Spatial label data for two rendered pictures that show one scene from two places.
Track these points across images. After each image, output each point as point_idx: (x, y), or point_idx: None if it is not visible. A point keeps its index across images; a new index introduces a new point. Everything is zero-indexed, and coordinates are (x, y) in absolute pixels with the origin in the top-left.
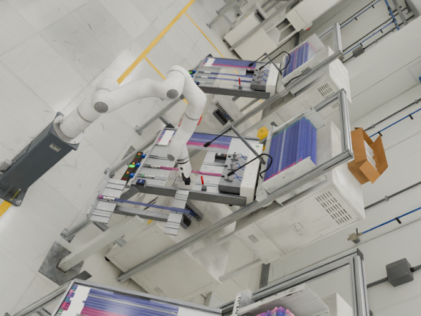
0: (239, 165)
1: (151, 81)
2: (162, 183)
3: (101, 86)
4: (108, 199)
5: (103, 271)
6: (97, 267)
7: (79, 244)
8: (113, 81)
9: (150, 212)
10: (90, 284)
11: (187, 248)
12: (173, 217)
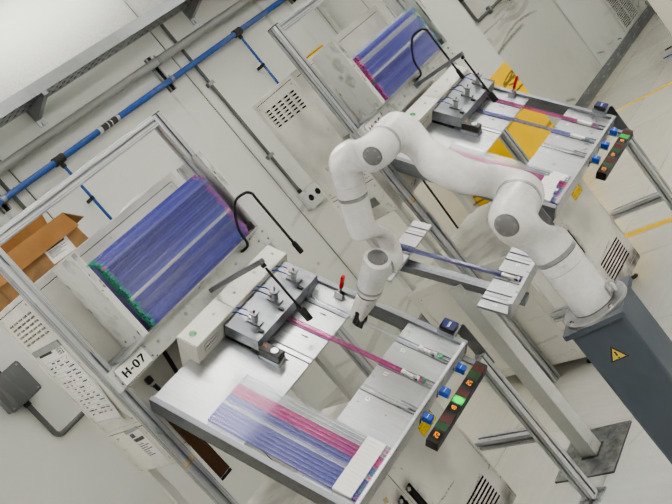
0: (257, 304)
1: (430, 135)
2: (407, 331)
3: (525, 186)
4: (510, 274)
5: (517, 496)
6: (529, 493)
7: (566, 501)
8: (502, 196)
9: (443, 273)
10: None
11: None
12: (411, 241)
